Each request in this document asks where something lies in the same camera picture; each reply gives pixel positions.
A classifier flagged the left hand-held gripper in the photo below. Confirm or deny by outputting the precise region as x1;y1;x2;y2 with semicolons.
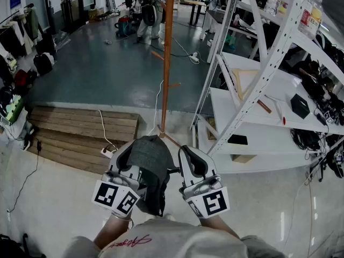
91;140;147;220

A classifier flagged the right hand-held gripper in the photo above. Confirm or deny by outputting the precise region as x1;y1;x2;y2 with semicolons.
178;145;231;219

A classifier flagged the dark grey fabric bag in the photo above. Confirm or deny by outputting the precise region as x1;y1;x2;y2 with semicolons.
126;134;180;217

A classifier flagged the wooden coat rack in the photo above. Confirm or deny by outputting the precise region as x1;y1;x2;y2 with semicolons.
149;0;184;149

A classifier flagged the person's left forearm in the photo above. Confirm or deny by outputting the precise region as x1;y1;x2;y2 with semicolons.
92;215;133;251

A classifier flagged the person's right forearm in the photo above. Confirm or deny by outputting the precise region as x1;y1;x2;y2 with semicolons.
198;215;241;239

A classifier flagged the clothes rack with garments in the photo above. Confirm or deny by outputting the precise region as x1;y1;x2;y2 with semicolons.
0;3;45;61

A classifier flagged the wooden block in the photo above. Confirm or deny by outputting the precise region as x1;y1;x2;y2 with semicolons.
231;153;258;163

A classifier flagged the black smartphone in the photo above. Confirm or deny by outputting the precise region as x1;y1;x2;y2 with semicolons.
227;134;248;146

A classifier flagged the wooden pallet platform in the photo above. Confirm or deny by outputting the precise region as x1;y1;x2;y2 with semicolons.
26;105;141;175

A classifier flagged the person's grey sweatshirt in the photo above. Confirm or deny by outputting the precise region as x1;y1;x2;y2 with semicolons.
63;219;286;258

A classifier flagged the brown wooden stick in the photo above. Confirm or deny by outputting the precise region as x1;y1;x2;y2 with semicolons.
256;99;273;114

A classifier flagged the white rod with red tip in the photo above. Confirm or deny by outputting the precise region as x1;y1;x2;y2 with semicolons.
264;94;288;125

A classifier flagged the wooden triangle hanger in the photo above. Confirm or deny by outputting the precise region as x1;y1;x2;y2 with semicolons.
231;68;262;102

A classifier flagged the black box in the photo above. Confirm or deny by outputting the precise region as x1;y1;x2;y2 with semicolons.
290;93;312;119

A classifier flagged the white metal shelving unit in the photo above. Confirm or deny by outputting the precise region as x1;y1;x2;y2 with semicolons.
190;0;344;175

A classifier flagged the green foam item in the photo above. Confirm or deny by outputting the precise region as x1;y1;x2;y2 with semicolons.
0;94;27;125

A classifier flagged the black and white bag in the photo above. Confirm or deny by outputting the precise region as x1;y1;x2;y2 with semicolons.
33;52;55;77

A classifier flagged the green plastic stool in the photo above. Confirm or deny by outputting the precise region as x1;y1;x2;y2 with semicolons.
224;34;238;51

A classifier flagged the red bag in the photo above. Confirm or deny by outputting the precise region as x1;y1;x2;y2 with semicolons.
14;69;31;89

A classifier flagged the red and green vacuum cleaner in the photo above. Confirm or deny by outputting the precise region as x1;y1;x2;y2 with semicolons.
114;15;137;37

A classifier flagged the pile of black equipment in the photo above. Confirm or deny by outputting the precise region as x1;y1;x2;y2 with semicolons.
297;59;344;126

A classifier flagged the wooden table with black legs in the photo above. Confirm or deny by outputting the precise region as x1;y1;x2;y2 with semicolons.
183;0;210;26

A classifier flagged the black framed glass door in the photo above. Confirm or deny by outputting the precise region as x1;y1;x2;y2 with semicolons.
45;0;95;35

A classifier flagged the clear bottle with yellow-red label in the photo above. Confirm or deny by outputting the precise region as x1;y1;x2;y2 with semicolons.
297;0;324;40

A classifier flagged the white cable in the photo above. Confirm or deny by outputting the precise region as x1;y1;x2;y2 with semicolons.
147;79;165;137
98;109;119;152

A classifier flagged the black cable with adapter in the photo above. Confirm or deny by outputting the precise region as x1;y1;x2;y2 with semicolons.
6;138;42;214

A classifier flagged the bundle of black cables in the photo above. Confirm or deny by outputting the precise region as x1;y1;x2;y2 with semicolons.
289;127;323;152

